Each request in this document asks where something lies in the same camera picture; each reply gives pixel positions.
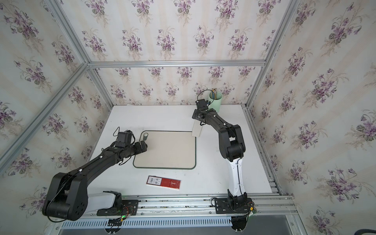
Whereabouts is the white ceramic knife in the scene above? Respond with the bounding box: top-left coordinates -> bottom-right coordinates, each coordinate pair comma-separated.
192,120 -> 202,138

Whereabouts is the beige green-rimmed cutting board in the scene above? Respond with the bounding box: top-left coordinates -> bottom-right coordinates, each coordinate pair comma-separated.
133,130 -> 196,170

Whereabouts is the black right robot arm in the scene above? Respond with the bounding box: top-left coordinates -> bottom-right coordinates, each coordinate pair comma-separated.
192,99 -> 247,207

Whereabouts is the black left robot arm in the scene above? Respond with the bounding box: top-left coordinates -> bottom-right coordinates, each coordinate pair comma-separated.
42,141 -> 148,221

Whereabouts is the light green utensil cup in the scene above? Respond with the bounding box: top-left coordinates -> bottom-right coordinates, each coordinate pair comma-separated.
208,92 -> 223,113

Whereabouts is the red flat box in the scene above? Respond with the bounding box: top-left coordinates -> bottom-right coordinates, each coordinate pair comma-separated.
146,176 -> 181,190

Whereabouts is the white ventilation grille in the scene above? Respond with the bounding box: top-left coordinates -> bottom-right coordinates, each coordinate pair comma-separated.
62,216 -> 233,230

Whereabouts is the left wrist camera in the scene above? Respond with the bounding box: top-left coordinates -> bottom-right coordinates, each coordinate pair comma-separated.
116,132 -> 128,143

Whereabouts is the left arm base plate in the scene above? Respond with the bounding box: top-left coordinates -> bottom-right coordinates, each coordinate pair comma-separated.
97,200 -> 139,216

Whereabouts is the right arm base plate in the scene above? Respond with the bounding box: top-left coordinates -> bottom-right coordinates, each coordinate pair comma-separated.
211,197 -> 255,214

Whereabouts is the aluminium mounting rail frame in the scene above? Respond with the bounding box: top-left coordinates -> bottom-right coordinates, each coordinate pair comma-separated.
52,193 -> 298,219

